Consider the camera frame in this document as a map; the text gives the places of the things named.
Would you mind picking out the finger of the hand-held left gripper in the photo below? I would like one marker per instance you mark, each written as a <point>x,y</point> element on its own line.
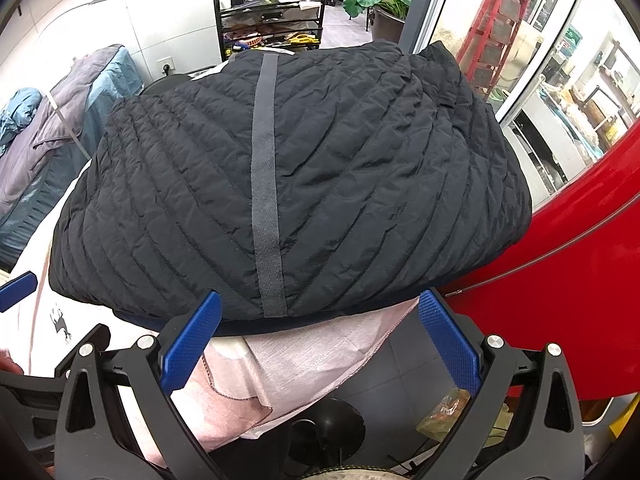
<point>90,340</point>
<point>17,292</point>

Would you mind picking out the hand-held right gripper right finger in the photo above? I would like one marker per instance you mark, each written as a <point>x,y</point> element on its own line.
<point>447,342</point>

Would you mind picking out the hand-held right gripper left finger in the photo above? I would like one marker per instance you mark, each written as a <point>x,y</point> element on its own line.
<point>190,345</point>

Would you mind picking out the black quilted jacket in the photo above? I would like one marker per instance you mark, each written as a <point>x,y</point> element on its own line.
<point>350,175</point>

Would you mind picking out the clear plastic snack bag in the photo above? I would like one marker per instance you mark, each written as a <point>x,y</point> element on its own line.
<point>442,415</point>

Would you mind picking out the teal bed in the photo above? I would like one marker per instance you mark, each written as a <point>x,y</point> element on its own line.
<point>30,220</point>

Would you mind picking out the red glossy panel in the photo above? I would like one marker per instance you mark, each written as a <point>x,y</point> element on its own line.
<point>560,310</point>

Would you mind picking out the pink polka dot blanket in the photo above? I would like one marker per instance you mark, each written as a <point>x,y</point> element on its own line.
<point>310,360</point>

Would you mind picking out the white gooseneck lamp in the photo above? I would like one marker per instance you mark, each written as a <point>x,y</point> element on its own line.
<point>67,125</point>

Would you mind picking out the light blue cloth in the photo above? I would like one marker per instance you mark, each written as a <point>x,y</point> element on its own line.
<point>17,110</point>

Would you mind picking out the grey quilt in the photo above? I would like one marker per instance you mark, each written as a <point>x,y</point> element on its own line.
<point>70,105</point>

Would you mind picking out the black round stool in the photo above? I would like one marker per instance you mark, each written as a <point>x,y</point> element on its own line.
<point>167,85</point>

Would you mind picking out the red ladder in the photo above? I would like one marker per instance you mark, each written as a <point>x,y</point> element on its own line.
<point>500,25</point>

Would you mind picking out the green potted plant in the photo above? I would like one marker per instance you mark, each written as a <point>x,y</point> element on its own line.
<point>380,0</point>

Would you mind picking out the black round pedestal base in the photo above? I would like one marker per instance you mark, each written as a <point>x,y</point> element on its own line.
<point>325,430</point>

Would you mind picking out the wall socket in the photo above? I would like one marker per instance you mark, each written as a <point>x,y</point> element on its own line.
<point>166,67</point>

